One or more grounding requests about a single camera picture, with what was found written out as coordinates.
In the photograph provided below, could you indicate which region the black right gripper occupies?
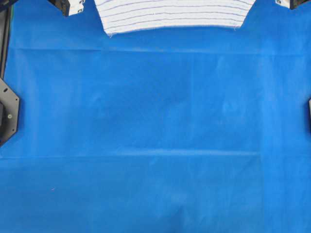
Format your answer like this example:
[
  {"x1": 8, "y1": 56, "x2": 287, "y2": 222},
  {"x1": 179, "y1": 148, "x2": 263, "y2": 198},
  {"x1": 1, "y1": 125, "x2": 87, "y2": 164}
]
[{"x1": 275, "y1": 0, "x2": 310, "y2": 10}]

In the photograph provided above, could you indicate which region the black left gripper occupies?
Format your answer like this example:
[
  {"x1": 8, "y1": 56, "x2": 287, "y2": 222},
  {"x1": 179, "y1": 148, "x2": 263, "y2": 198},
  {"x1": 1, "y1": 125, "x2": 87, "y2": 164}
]
[{"x1": 49, "y1": 0, "x2": 85, "y2": 17}]

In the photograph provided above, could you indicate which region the blue striped white towel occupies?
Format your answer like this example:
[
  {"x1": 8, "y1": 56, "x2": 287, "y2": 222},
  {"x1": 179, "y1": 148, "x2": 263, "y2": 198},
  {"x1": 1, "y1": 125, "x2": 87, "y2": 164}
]
[{"x1": 95, "y1": 0, "x2": 255, "y2": 36}]

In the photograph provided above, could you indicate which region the dark green backdrop panel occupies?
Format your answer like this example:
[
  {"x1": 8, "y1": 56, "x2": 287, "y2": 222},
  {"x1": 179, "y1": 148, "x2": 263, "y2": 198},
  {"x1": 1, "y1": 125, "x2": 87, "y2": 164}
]
[{"x1": 0, "y1": 6, "x2": 12, "y2": 79}]

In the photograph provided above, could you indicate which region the blue table cloth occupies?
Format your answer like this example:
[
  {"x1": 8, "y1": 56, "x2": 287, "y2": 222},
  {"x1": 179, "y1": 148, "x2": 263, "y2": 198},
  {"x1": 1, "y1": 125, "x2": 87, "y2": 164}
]
[{"x1": 0, "y1": 0, "x2": 311, "y2": 233}]

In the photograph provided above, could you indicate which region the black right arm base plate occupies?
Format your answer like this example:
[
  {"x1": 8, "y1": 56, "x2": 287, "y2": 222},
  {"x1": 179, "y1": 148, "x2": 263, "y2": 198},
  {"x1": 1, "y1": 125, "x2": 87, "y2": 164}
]
[{"x1": 308, "y1": 98, "x2": 311, "y2": 130}]

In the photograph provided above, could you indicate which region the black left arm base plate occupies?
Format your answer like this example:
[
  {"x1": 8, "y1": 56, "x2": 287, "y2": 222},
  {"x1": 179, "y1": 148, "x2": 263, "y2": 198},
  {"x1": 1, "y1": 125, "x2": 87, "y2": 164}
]
[{"x1": 0, "y1": 79, "x2": 19, "y2": 146}]

